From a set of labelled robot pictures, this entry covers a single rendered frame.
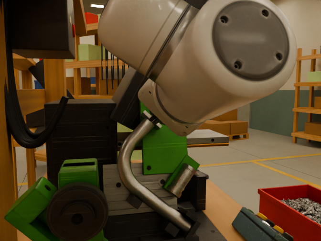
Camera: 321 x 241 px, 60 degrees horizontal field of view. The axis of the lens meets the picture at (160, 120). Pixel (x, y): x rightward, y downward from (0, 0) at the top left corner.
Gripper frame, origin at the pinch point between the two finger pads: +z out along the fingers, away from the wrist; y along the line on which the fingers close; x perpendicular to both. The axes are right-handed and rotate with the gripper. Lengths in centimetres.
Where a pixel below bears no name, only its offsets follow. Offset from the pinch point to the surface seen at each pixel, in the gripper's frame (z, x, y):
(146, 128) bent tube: 15.3, 0.1, -0.6
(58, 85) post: 90, -1, 42
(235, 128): 586, -274, -185
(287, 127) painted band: 608, -394, -303
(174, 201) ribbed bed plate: 20.8, 7.8, -18.2
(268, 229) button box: 11.8, -1.3, -37.0
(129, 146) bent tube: 15.3, 5.9, -0.6
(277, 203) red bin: 34, -15, -49
